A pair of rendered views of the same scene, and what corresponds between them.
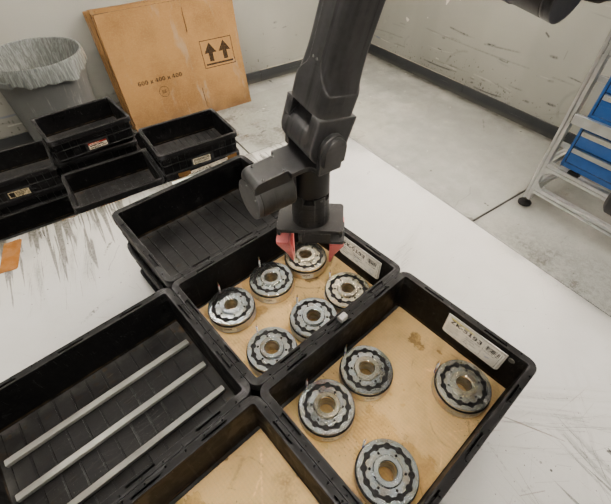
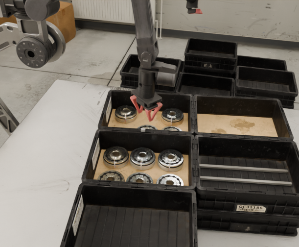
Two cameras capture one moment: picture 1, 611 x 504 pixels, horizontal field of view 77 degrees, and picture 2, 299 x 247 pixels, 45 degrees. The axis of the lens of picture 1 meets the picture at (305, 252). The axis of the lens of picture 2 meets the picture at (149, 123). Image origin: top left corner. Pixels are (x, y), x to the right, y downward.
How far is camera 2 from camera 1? 146 cm
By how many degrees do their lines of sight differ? 86
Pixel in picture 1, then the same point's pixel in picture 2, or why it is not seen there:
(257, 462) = not seen: hidden behind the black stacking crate
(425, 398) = (137, 121)
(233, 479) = not seen: hidden behind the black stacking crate
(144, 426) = (236, 176)
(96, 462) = (259, 177)
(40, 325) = not seen: outside the picture
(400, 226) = (11, 200)
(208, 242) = (142, 240)
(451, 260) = (29, 166)
